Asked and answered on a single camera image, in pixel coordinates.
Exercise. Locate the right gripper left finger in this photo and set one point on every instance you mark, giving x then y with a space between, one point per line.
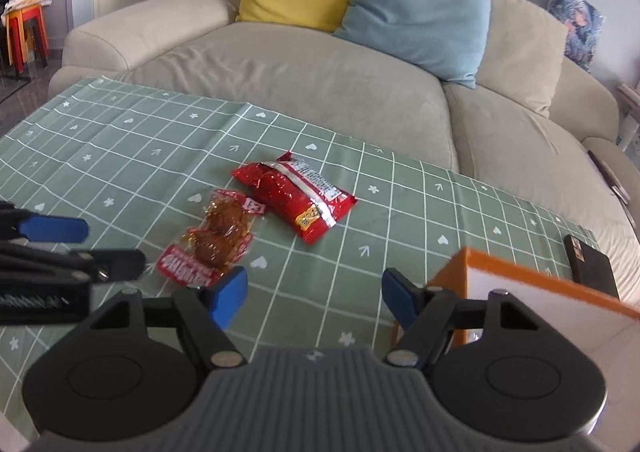
203 313

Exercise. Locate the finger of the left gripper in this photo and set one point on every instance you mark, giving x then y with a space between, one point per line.
30 264
23 224

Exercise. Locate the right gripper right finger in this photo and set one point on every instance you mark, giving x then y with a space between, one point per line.
423 314

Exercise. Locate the clear red chicken snack pack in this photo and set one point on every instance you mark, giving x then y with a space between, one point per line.
203 254

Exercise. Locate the red chip bag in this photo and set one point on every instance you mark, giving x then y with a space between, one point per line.
298 194

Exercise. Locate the remote on sofa arm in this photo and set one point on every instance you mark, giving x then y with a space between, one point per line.
610 179

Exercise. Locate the black phone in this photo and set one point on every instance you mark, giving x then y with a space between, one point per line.
590 268

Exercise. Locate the orange cardboard box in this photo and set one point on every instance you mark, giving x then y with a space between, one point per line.
535 359

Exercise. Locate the red orange stool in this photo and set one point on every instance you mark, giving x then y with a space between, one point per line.
25 25

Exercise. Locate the beige fabric sofa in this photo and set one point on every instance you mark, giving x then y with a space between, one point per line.
199 47

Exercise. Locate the beige back cushion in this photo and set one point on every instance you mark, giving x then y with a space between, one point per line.
524 54

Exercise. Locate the light blue cushion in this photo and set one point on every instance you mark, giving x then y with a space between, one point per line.
446 38

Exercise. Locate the blue patterned cushion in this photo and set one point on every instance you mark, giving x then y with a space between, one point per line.
584 26

